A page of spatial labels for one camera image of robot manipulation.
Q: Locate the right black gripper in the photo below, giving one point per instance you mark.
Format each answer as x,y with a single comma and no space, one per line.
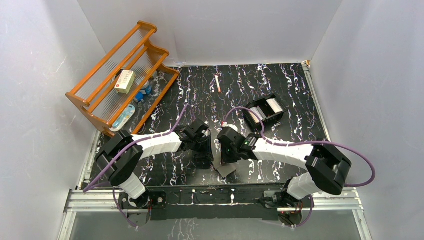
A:
225,159

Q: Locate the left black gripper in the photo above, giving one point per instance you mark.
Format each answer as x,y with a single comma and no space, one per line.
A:
203,153

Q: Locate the silver metal card holder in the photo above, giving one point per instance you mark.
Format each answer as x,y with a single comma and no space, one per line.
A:
224,169

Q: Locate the black card tray box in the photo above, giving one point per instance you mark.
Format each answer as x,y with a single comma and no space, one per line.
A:
271,116

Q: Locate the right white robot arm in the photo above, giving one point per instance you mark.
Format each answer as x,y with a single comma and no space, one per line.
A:
326,167

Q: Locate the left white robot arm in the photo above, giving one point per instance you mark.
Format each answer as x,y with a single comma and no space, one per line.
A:
120,156

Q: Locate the white card stack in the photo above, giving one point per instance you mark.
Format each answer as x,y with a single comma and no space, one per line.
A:
275,106

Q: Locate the pink white pen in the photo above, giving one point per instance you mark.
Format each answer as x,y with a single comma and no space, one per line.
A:
216,77

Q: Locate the blue small bottle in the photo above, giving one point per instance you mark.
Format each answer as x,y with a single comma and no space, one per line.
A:
144,91

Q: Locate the light blue blister pack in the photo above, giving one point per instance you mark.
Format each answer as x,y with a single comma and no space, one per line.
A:
123,118

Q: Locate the orange wooden shelf rack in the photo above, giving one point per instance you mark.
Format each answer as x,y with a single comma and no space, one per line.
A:
110,87

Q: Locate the cream medicine box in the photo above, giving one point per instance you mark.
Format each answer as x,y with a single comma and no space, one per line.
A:
125,81

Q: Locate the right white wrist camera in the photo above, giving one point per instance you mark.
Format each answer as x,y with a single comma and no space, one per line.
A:
225,124

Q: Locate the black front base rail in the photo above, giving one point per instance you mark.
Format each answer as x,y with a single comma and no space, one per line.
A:
229,201

